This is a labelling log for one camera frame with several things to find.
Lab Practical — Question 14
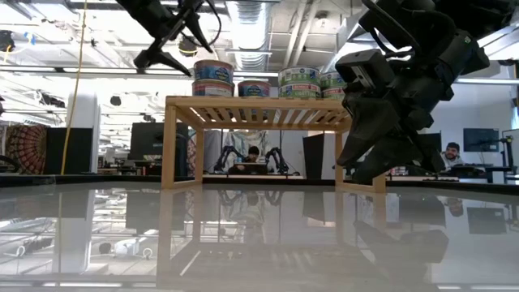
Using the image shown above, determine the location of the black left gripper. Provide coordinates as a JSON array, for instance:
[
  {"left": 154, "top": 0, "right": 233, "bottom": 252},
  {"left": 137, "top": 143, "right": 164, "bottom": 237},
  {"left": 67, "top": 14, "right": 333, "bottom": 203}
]
[{"left": 132, "top": 6, "right": 214, "bottom": 78}]

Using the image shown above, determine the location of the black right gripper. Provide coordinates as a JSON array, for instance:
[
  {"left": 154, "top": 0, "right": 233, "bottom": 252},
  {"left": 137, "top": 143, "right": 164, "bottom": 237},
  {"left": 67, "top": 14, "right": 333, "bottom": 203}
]
[{"left": 335, "top": 71, "right": 456, "bottom": 186}]

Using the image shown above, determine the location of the wooden slatted shelf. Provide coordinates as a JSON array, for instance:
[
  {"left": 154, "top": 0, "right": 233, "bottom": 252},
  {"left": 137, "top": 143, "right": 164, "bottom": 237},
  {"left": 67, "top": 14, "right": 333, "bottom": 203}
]
[{"left": 161, "top": 95, "right": 387, "bottom": 195}]

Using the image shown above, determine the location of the black round ceiling device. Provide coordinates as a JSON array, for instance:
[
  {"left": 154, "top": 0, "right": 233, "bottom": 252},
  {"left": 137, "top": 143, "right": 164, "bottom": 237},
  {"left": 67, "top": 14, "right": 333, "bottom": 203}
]
[{"left": 178, "top": 36, "right": 199, "bottom": 58}]

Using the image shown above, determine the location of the black screen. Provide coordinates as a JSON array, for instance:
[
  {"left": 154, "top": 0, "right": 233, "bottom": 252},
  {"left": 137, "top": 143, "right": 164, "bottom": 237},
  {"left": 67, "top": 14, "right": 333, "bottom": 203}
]
[{"left": 421, "top": 132, "right": 443, "bottom": 154}]

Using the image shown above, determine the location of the black panel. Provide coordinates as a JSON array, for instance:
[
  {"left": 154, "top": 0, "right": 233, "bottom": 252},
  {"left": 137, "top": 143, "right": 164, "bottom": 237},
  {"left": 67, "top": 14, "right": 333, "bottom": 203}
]
[
  {"left": 302, "top": 132, "right": 325, "bottom": 180},
  {"left": 128, "top": 121, "right": 190, "bottom": 161},
  {"left": 44, "top": 127, "right": 94, "bottom": 175}
]

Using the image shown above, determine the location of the ceiling light strip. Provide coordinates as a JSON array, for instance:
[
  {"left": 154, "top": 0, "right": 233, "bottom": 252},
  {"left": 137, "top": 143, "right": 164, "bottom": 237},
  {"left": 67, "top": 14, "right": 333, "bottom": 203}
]
[
  {"left": 62, "top": 67, "right": 139, "bottom": 75},
  {"left": 453, "top": 77, "right": 519, "bottom": 86}
]

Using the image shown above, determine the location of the teal patterned cloth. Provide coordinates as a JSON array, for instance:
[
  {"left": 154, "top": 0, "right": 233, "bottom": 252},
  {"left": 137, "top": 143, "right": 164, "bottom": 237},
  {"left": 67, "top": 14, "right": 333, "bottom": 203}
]
[{"left": 222, "top": 129, "right": 271, "bottom": 163}]

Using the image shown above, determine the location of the black stand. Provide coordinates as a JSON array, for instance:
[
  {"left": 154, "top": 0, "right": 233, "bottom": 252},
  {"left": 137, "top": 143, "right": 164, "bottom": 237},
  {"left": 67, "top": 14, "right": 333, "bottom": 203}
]
[{"left": 472, "top": 135, "right": 516, "bottom": 174}]

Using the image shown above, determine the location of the black laptop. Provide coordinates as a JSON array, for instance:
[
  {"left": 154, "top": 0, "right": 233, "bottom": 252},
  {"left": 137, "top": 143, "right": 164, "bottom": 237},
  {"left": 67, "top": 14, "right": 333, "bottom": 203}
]
[{"left": 232, "top": 161, "right": 269, "bottom": 176}]

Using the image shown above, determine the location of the red patterned cloth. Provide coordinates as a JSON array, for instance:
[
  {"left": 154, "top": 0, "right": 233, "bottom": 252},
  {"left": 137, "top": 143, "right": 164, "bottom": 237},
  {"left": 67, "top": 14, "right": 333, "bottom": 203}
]
[{"left": 3, "top": 123, "right": 49, "bottom": 175}]

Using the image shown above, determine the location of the black left camera cable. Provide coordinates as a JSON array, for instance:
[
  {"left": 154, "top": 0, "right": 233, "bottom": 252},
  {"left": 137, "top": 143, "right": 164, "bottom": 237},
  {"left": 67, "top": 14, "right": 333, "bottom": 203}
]
[{"left": 178, "top": 0, "right": 223, "bottom": 48}]

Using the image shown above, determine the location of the black camera cable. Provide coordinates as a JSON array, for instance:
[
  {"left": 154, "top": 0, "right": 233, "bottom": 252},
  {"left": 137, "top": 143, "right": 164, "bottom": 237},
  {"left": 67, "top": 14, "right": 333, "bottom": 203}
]
[
  {"left": 178, "top": 0, "right": 223, "bottom": 48},
  {"left": 360, "top": 0, "right": 447, "bottom": 58}
]

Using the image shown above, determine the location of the silver ventilation duct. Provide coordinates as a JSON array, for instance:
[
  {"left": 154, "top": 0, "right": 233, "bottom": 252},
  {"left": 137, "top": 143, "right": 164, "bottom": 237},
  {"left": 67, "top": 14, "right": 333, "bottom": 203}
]
[{"left": 225, "top": 0, "right": 273, "bottom": 72}]

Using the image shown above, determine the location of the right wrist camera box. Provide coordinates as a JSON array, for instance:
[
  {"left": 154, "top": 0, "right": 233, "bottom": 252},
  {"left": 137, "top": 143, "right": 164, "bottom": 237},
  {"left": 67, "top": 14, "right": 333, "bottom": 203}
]
[{"left": 335, "top": 49, "right": 397, "bottom": 93}]

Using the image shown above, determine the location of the dark wall monitor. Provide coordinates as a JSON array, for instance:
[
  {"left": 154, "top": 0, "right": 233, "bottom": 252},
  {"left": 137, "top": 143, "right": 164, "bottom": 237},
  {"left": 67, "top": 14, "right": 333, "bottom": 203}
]
[{"left": 463, "top": 127, "right": 500, "bottom": 153}]

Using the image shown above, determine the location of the black right camera cable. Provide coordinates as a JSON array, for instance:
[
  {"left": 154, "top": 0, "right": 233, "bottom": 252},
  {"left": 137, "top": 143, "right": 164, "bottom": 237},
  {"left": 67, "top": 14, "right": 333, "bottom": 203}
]
[{"left": 360, "top": 0, "right": 447, "bottom": 58}]

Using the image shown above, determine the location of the yellow cable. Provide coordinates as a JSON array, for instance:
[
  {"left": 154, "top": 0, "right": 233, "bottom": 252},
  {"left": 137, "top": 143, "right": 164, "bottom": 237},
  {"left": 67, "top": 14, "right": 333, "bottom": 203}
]
[{"left": 59, "top": 0, "right": 88, "bottom": 176}]

